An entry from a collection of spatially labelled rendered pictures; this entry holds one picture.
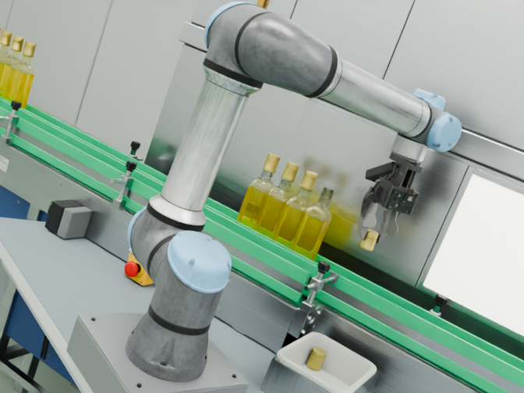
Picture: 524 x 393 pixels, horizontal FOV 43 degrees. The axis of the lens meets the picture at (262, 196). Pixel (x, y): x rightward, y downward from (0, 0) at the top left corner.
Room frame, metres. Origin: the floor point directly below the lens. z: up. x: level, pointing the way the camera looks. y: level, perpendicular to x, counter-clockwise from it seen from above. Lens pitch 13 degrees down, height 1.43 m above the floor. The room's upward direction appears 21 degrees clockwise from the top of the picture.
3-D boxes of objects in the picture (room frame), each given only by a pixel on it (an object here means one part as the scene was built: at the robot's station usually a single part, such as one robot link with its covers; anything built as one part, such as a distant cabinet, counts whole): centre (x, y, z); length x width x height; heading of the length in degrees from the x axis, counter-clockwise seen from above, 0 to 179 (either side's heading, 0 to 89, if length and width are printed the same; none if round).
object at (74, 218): (1.73, 0.47, 0.79); 0.08 x 0.08 x 0.08; 65
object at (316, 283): (1.50, -0.20, 0.95); 0.17 x 0.03 x 0.12; 155
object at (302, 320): (1.51, -0.21, 0.85); 0.09 x 0.04 x 0.07; 155
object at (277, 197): (1.71, -0.05, 0.99); 0.06 x 0.06 x 0.21; 66
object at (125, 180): (1.70, 0.36, 0.94); 0.07 x 0.04 x 0.13; 155
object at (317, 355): (1.45, -0.25, 0.79); 0.04 x 0.04 x 0.04
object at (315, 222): (1.65, -0.15, 0.99); 0.06 x 0.06 x 0.21; 65
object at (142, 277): (1.62, 0.22, 0.79); 0.07 x 0.07 x 0.07; 65
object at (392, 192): (1.51, -0.28, 1.23); 0.09 x 0.08 x 0.12; 20
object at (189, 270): (1.13, 0.07, 1.00); 0.13 x 0.12 x 0.14; 36
